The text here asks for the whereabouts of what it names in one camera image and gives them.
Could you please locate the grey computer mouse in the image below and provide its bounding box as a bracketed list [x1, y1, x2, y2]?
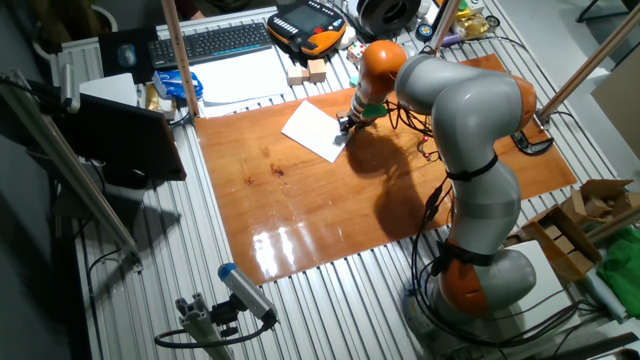
[117, 43, 138, 69]

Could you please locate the green cloth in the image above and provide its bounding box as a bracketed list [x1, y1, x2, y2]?
[597, 227, 640, 319]

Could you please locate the black flat monitor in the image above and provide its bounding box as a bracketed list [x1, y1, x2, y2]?
[29, 79, 188, 189]

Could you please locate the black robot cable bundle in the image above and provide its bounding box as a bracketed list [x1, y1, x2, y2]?
[384, 97, 601, 349]

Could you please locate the silver depth camera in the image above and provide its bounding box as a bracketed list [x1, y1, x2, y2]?
[59, 62, 81, 115]

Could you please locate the black mouse pad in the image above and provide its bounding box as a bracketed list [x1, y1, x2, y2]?
[97, 25, 159, 85]

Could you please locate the black camera cable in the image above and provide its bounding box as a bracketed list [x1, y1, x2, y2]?
[153, 319, 276, 350]

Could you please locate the white box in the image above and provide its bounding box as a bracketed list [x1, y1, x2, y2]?
[79, 72, 139, 107]

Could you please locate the black orange teach pendant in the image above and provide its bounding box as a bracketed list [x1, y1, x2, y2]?
[266, 0, 348, 57]

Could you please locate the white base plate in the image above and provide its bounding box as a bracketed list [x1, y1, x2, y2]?
[502, 239, 584, 326]

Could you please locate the aluminium profile bracket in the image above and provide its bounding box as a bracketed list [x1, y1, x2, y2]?
[174, 293, 236, 360]

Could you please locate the white paper stack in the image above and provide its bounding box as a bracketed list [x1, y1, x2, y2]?
[188, 47, 291, 119]

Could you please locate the brown cardboard box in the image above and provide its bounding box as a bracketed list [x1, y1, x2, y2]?
[519, 178, 640, 284]

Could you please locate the gold foil packet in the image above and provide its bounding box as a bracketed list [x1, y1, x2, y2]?
[144, 82, 177, 120]

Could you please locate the large wooden cube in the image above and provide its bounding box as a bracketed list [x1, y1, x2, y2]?
[307, 58, 328, 84]

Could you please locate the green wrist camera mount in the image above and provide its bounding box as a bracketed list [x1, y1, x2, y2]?
[360, 102, 389, 121]

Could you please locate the white egg-shaped object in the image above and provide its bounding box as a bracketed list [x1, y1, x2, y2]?
[335, 24, 357, 51]

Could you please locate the blue tissue pack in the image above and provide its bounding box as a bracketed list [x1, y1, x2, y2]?
[152, 69, 205, 100]

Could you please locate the beige cardboard sheet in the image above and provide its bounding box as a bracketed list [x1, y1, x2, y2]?
[591, 59, 640, 161]

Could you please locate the aluminium pole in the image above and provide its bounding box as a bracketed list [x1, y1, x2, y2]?
[428, 0, 462, 51]

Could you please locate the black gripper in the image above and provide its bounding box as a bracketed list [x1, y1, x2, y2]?
[338, 110, 369, 136]

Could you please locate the black filament spool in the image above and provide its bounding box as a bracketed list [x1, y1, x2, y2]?
[357, 0, 424, 37]

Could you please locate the silver camera with blue end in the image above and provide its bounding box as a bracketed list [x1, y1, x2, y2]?
[217, 262, 279, 324]

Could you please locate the black clamp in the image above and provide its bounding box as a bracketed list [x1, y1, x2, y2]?
[510, 128, 555, 156]

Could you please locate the glossy brown wooden board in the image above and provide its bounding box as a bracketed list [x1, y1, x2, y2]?
[193, 53, 578, 286]

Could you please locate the black computer keyboard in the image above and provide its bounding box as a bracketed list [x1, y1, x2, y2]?
[147, 21, 275, 70]

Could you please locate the aluminium profile beam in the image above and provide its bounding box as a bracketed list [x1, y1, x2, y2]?
[0, 69, 144, 274]

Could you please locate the white paper sheet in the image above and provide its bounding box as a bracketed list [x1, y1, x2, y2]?
[281, 99, 351, 164]

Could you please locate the Rubik's cube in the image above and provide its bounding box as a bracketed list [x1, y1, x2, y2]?
[346, 41, 367, 66]

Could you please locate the yellow snack packet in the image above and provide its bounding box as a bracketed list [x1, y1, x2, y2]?
[452, 12, 490, 41]

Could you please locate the wooden pole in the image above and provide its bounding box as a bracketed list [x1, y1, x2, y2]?
[537, 3, 640, 124]
[584, 204, 640, 244]
[160, 0, 201, 119]

